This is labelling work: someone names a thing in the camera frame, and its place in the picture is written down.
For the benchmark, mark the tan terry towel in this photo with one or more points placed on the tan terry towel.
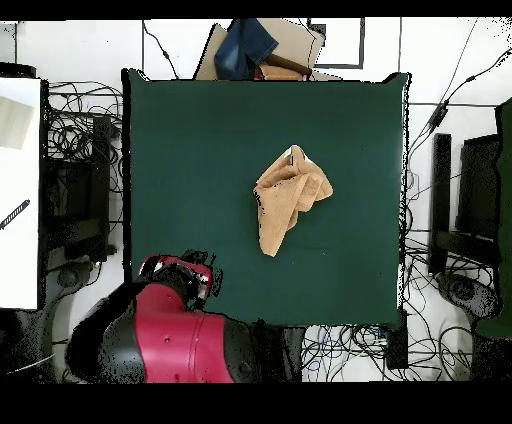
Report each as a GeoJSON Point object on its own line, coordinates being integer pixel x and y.
{"type": "Point", "coordinates": [282, 200]}

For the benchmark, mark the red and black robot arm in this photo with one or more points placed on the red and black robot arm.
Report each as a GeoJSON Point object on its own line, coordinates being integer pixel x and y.
{"type": "Point", "coordinates": [176, 340]}

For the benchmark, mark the dark green table cloth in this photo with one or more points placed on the dark green table cloth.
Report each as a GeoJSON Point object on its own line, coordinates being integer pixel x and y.
{"type": "Point", "coordinates": [200, 160]}

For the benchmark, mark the dark brown garment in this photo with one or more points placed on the dark brown garment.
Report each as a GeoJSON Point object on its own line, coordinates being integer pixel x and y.
{"type": "Point", "coordinates": [288, 63]}

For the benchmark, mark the blue jeans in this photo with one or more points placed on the blue jeans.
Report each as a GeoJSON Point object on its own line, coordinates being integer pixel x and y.
{"type": "Point", "coordinates": [240, 48]}

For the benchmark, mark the black equipment rack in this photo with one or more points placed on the black equipment rack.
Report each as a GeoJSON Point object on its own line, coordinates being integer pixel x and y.
{"type": "Point", "coordinates": [80, 200]}

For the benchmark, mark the brown cardboard box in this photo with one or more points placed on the brown cardboard box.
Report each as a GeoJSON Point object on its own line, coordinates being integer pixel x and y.
{"type": "Point", "coordinates": [296, 36]}

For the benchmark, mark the black rectangular box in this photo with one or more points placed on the black rectangular box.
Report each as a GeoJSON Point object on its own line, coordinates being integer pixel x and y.
{"type": "Point", "coordinates": [396, 344]}

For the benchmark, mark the black striped pen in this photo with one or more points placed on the black striped pen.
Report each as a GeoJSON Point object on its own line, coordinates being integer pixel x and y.
{"type": "Point", "coordinates": [16, 212]}

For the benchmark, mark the white desk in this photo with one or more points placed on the white desk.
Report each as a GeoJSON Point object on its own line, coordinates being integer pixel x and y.
{"type": "Point", "coordinates": [20, 260]}

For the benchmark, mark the dark green fabric furniture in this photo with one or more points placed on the dark green fabric furniture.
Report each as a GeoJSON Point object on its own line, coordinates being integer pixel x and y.
{"type": "Point", "coordinates": [504, 200]}

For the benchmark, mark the beige paper sheet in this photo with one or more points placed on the beige paper sheet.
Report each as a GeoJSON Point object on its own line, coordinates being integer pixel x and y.
{"type": "Point", "coordinates": [14, 124]}

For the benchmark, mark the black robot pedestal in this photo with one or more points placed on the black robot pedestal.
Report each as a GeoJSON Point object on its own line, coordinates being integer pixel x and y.
{"type": "Point", "coordinates": [290, 356]}

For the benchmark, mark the black metal frame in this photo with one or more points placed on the black metal frame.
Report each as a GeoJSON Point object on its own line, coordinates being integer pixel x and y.
{"type": "Point", "coordinates": [440, 180]}

